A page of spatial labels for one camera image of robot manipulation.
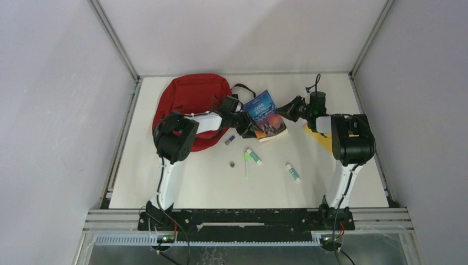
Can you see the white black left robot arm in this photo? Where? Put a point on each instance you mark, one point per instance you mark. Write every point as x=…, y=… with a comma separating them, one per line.
x=174, y=137

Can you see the yellow notebook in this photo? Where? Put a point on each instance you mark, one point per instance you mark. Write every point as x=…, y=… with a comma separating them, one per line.
x=324, y=140

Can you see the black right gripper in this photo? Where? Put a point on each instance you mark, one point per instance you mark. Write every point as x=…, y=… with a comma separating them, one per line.
x=288, y=109

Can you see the aluminium frame rail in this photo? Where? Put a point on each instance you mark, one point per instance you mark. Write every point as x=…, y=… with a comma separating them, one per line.
x=110, y=31

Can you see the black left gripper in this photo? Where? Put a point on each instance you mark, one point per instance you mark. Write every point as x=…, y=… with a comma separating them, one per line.
x=248, y=123

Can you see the purple capped small tube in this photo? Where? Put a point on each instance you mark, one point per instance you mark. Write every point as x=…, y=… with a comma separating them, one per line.
x=229, y=140

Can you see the green capped white pen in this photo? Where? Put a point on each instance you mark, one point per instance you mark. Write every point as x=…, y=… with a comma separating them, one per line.
x=246, y=159

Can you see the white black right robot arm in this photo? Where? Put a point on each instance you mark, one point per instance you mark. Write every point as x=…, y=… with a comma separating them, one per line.
x=352, y=145

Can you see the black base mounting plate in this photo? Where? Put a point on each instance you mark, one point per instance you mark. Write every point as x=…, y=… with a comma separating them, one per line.
x=297, y=218

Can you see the green white glue stick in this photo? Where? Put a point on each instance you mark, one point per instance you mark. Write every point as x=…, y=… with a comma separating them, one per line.
x=254, y=156
x=291, y=170

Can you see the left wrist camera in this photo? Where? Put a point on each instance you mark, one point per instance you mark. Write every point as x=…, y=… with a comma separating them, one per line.
x=231, y=105

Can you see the red student backpack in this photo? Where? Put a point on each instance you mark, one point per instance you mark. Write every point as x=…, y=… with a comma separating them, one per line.
x=195, y=93

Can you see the blue Jane Eyre book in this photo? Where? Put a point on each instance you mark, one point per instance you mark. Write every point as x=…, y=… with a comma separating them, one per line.
x=262, y=110

